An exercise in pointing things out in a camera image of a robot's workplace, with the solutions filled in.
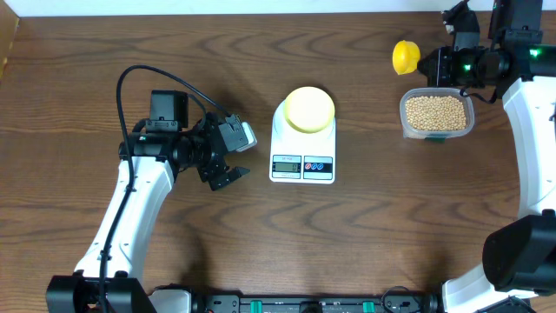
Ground pale yellow bowl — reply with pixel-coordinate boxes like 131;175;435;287
283;86;335;134

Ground clear plastic bean container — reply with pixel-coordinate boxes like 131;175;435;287
400;88;475;140

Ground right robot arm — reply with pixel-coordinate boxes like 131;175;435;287
417;43;555;312

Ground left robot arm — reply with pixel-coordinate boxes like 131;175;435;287
46;113;257;312

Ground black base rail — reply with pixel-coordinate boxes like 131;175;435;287
147;286;440;313

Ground soybeans in container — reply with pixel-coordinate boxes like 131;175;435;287
404;96;467;131

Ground white digital kitchen scale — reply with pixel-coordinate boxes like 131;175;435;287
268;101;336;184

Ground yellow scoop cup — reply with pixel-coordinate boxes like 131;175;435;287
392;40;420;75

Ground green tape strip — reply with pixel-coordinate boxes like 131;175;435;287
424;137;446;143

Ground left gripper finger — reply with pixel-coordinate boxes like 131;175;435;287
219;115;257;152
208;167;250;191

